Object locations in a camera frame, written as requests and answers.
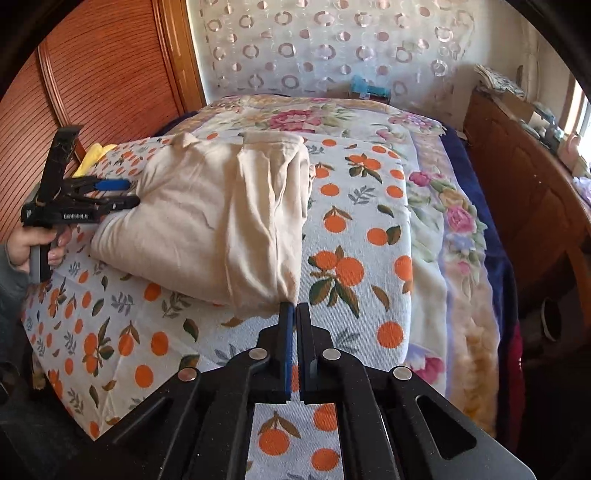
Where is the beige printed t-shirt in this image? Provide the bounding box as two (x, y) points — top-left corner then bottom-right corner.
(90, 130), (317, 319)

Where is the light blue bundle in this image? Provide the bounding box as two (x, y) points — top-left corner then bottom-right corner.
(349, 75), (391, 102)

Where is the circle patterned sheer curtain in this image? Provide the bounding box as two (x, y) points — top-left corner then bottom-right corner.
(187, 0), (476, 118)

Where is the wooden louvred wardrobe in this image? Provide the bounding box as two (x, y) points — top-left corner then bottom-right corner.
(0, 0), (206, 241)

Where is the person's left forearm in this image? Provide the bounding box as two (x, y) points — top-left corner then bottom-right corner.
(0, 244), (31, 324)

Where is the stack of folded cloths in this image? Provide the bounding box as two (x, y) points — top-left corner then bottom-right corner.
(475, 64), (527, 97)

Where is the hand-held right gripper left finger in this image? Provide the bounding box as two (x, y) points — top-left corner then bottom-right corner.
(95, 302), (296, 480)

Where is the wooden cabinet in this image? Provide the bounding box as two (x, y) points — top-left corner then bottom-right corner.
(462, 90), (591, 324)

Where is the window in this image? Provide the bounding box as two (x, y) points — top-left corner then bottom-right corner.
(566, 78), (591, 139)

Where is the cardboard box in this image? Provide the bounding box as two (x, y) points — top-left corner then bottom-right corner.
(499, 92), (536, 121)

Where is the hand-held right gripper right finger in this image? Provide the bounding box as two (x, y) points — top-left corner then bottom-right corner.
(297, 302), (539, 480)

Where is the pink bottle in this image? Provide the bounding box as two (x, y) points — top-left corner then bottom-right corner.
(561, 134), (583, 162)

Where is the floral fleece blanket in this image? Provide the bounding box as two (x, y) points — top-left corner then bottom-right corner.
(191, 95), (502, 439)

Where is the yellow plush toy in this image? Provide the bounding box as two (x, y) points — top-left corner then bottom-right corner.
(73, 143), (118, 178)

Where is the person's left hand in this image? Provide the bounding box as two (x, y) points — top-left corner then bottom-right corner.
(6, 226), (72, 273)

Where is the dark slipper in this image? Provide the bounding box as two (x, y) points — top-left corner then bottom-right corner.
(540, 295), (564, 342)

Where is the red cloth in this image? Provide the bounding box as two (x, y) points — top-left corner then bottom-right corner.
(501, 323), (527, 444)

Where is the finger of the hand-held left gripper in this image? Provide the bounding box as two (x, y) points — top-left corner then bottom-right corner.
(69, 194), (140, 219)
(69, 176), (132, 193)

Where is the white window curtain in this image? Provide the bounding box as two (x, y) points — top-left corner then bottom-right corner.
(524, 32), (561, 104)

